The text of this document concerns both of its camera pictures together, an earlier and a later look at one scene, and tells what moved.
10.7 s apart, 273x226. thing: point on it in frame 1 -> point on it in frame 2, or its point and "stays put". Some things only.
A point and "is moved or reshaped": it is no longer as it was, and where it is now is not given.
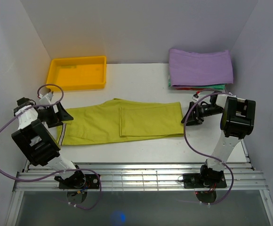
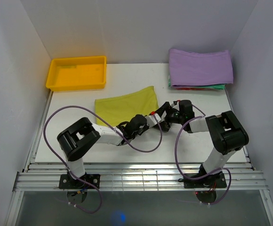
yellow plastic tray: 77,73 stays put
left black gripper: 56,119 -> 146,128
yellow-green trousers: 117,120 is moved or reshaped
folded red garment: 190,89 stays put
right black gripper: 194,118 -> 166,125
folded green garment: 221,86 stays put
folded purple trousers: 187,68 stays put
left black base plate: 92,181 stays put
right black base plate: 194,181 stays put
